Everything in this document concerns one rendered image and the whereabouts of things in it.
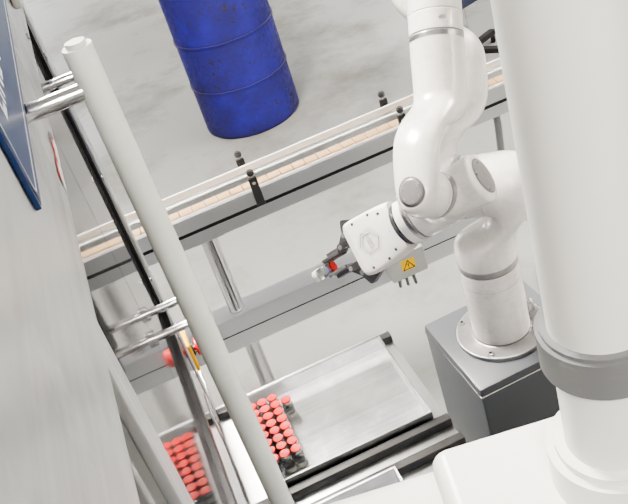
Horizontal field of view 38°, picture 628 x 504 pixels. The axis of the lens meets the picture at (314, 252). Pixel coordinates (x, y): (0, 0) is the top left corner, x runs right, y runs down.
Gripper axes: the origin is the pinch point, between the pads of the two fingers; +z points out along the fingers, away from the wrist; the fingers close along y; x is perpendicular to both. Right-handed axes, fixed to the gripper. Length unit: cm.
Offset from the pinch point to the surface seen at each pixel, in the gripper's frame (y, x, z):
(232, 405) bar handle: 16, -65, -22
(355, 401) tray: 23.4, 16.0, 21.2
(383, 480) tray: 37.6, 0.0, 12.0
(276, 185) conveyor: -38, 72, 52
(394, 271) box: -5, 107, 51
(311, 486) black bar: 33.2, -4.2, 24.1
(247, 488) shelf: 28.7, -6.1, 36.8
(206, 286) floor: -44, 160, 167
